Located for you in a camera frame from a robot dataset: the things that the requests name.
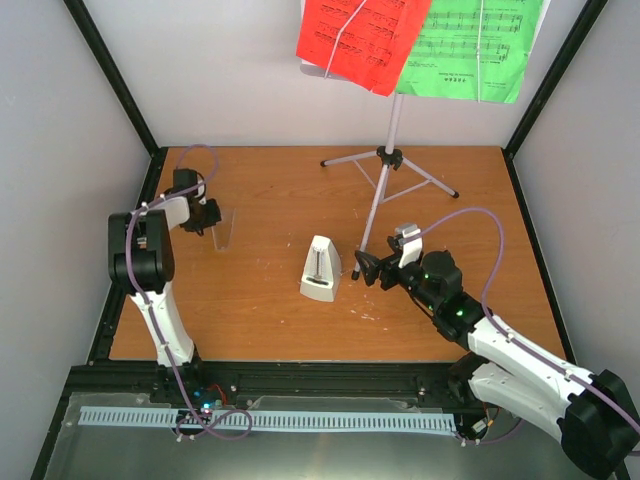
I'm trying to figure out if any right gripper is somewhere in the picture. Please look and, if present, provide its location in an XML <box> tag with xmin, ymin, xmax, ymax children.
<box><xmin>355</xmin><ymin>237</ymin><xmax>440</xmax><ymax>312</ymax></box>

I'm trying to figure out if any clear metronome cover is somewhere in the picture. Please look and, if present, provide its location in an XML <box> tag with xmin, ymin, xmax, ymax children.
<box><xmin>211</xmin><ymin>207</ymin><xmax>236</xmax><ymax>251</ymax></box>

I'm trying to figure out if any white metronome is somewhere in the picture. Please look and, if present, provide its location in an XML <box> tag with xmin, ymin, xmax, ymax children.
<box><xmin>300</xmin><ymin>235</ymin><xmax>342</xmax><ymax>303</ymax></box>

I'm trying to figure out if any white music stand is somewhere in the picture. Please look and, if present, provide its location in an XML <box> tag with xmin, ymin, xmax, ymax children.
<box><xmin>301</xmin><ymin>62</ymin><xmax>459</xmax><ymax>249</ymax></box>

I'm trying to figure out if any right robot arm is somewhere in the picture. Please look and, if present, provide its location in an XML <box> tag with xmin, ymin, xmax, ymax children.
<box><xmin>355</xmin><ymin>251</ymin><xmax>639</xmax><ymax>479</ymax></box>

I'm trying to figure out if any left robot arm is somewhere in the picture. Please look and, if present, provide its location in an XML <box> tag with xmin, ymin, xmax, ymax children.
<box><xmin>108</xmin><ymin>168</ymin><xmax>222</xmax><ymax>368</ymax></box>

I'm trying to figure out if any small circuit board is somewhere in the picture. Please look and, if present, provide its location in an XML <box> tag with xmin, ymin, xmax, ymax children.
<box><xmin>193</xmin><ymin>384</ymin><xmax>227</xmax><ymax>411</ymax></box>

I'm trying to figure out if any red sheet music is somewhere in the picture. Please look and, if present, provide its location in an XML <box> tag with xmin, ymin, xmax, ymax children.
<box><xmin>296</xmin><ymin>0</ymin><xmax>432</xmax><ymax>96</ymax></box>

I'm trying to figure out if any green sheet music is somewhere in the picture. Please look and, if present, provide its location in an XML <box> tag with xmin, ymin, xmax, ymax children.
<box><xmin>396</xmin><ymin>0</ymin><xmax>549</xmax><ymax>104</ymax></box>

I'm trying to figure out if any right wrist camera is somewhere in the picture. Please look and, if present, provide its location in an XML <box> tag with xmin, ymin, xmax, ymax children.
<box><xmin>388</xmin><ymin>223</ymin><xmax>423</xmax><ymax>268</ymax></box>

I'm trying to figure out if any black aluminium rail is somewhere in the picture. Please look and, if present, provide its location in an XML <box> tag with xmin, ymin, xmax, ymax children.
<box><xmin>64</xmin><ymin>361</ymin><xmax>462</xmax><ymax>410</ymax></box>

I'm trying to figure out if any blue cable duct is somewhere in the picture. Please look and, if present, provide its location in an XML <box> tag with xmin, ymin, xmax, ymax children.
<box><xmin>77</xmin><ymin>406</ymin><xmax>456</xmax><ymax>436</ymax></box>

